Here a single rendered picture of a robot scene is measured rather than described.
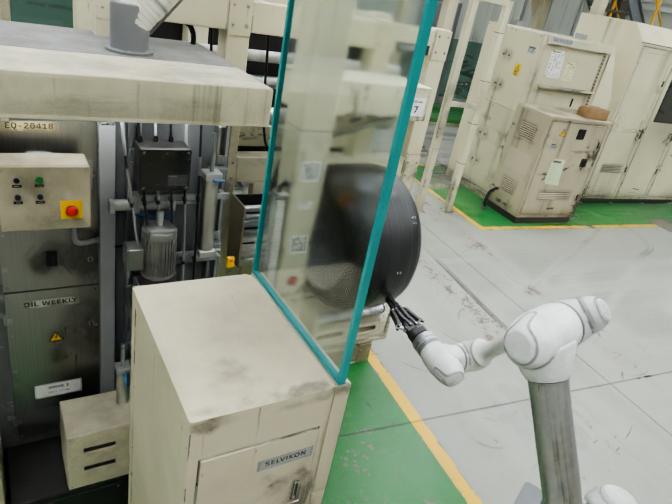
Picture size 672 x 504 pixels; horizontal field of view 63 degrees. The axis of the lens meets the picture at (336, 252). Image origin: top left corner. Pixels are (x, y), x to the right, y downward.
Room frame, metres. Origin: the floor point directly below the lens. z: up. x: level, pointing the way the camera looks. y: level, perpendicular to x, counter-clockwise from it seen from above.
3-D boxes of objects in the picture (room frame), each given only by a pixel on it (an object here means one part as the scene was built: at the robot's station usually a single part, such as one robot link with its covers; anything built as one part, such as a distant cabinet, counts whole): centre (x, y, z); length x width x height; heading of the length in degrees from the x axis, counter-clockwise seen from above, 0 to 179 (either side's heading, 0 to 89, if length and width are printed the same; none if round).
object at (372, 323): (1.96, -0.10, 0.83); 0.36 x 0.09 x 0.06; 125
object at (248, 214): (2.26, 0.38, 1.05); 0.20 x 0.15 x 0.30; 125
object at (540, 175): (6.42, -2.20, 0.62); 0.91 x 0.58 x 1.25; 119
